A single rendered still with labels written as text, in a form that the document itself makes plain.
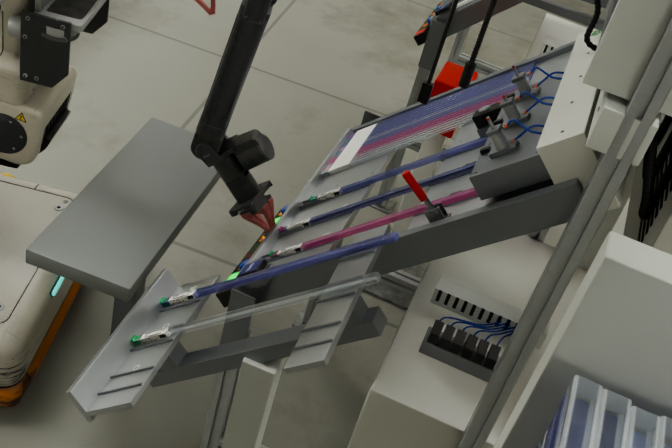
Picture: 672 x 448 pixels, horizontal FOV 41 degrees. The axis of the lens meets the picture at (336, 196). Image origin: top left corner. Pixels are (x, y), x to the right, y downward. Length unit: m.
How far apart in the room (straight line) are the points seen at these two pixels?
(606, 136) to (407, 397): 0.73
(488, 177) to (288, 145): 2.05
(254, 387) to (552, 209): 0.57
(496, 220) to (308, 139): 2.12
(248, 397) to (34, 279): 0.95
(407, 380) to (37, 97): 1.00
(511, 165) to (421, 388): 0.57
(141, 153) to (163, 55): 1.65
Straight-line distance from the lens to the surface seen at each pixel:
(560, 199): 1.45
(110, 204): 2.12
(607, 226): 2.25
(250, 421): 1.62
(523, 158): 1.48
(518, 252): 2.28
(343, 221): 1.80
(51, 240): 2.02
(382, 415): 1.85
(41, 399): 2.50
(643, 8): 1.29
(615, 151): 1.36
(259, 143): 1.84
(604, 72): 1.33
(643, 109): 1.33
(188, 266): 2.87
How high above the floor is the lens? 1.95
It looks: 36 degrees down
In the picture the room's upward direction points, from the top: 16 degrees clockwise
